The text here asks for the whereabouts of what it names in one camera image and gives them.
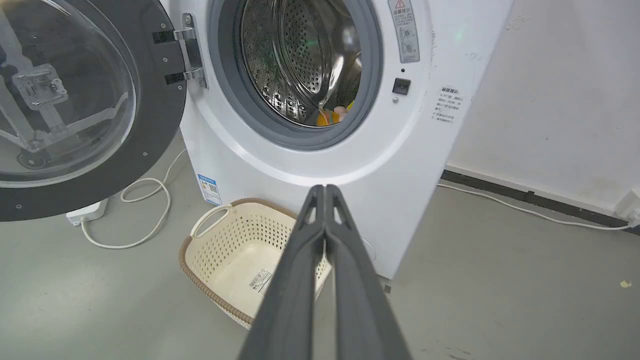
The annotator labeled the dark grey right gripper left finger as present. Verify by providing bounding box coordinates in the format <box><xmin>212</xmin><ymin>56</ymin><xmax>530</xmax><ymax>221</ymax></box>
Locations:
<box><xmin>238</xmin><ymin>184</ymin><xmax>327</xmax><ymax>360</ymax></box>

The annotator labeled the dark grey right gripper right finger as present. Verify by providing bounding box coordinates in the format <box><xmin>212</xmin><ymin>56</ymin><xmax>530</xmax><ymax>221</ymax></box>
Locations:
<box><xmin>325</xmin><ymin>184</ymin><xmax>413</xmax><ymax>360</ymax></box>

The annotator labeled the white front-load washing machine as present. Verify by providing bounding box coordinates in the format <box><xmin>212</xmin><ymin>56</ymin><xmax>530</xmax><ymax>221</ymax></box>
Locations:
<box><xmin>159</xmin><ymin>0</ymin><xmax>515</xmax><ymax>280</ymax></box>

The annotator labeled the round glass washing machine door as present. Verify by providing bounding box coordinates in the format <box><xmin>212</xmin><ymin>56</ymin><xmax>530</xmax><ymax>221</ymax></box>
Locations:
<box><xmin>0</xmin><ymin>0</ymin><xmax>188</xmax><ymax>222</ymax></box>

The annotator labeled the cream perforated laundry basket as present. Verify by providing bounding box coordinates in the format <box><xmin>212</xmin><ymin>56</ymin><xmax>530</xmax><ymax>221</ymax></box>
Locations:
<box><xmin>179</xmin><ymin>197</ymin><xmax>333</xmax><ymax>330</ymax></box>

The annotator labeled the yellow orange garment in drum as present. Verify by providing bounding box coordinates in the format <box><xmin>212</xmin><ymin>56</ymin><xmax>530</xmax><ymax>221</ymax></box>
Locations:
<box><xmin>316</xmin><ymin>101</ymin><xmax>355</xmax><ymax>127</ymax></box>

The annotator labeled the white power strip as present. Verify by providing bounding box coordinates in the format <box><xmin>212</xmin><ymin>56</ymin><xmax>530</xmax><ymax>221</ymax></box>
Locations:
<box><xmin>66</xmin><ymin>198</ymin><xmax>109</xmax><ymax>227</ymax></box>

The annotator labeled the white power cable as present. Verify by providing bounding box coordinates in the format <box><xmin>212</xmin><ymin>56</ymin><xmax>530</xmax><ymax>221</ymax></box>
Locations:
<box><xmin>80</xmin><ymin>148</ymin><xmax>188</xmax><ymax>250</ymax></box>

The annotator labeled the thin white wall cable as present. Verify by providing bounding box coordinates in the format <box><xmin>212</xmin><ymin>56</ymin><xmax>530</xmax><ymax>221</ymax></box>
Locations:
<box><xmin>437</xmin><ymin>183</ymin><xmax>635</xmax><ymax>231</ymax></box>

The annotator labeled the white wall socket box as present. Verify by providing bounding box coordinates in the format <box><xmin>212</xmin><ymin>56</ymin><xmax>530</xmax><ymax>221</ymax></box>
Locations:
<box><xmin>614</xmin><ymin>188</ymin><xmax>640</xmax><ymax>227</ymax></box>

